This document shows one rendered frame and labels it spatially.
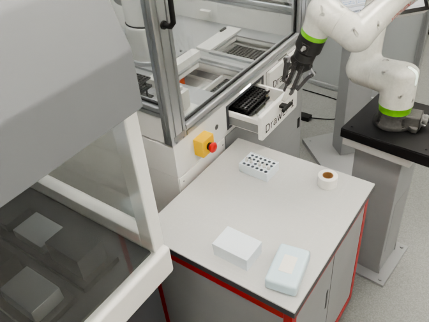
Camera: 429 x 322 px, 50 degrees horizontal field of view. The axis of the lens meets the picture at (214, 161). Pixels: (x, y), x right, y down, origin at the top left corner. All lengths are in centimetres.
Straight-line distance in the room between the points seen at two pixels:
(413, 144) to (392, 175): 19
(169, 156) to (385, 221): 103
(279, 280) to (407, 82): 90
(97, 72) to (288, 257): 80
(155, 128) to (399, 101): 92
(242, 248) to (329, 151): 174
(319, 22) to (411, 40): 190
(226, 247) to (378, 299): 110
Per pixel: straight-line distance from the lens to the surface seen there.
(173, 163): 167
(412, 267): 253
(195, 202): 166
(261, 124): 177
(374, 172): 205
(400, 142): 189
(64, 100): 88
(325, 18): 154
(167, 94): 151
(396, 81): 185
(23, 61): 85
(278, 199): 165
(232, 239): 145
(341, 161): 300
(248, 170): 174
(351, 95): 281
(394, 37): 344
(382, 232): 224
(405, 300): 240
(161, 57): 145
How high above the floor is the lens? 189
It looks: 38 degrees down
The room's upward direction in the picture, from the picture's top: 5 degrees counter-clockwise
